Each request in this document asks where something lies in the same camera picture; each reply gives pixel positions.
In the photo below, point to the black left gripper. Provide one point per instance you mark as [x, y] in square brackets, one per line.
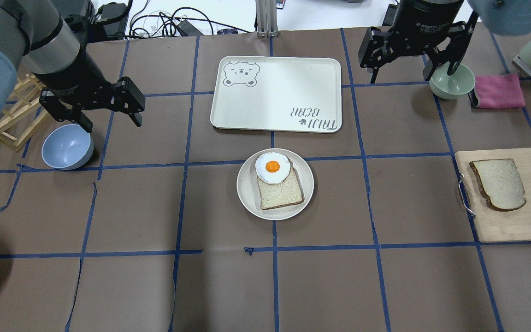
[73, 70]

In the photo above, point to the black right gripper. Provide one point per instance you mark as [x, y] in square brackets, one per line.
[424, 20]

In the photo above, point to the bread slice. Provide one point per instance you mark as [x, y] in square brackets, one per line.
[284, 194]
[499, 183]

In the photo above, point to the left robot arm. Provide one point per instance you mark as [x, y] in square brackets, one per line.
[33, 34]

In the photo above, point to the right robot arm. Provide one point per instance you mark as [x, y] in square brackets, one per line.
[502, 17]

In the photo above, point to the cream round plate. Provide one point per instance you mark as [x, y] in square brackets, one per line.
[248, 189]

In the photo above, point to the bread slice on plate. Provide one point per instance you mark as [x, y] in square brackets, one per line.
[284, 194]

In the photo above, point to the blue bowl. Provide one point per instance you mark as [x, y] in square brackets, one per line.
[67, 148]

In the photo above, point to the green bowl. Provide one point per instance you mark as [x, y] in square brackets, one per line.
[451, 87]

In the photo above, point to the wooden rack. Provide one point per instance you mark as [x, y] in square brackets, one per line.
[22, 116]

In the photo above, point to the pink cloth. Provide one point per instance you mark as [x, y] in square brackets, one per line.
[497, 92]

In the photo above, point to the cream bear tray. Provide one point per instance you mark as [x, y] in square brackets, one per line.
[289, 94]

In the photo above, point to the fried egg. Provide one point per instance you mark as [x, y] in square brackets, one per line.
[272, 167]

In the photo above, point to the wooden cutting board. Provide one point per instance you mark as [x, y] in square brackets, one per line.
[492, 225]

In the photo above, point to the aluminium post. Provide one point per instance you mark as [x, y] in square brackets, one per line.
[266, 18]

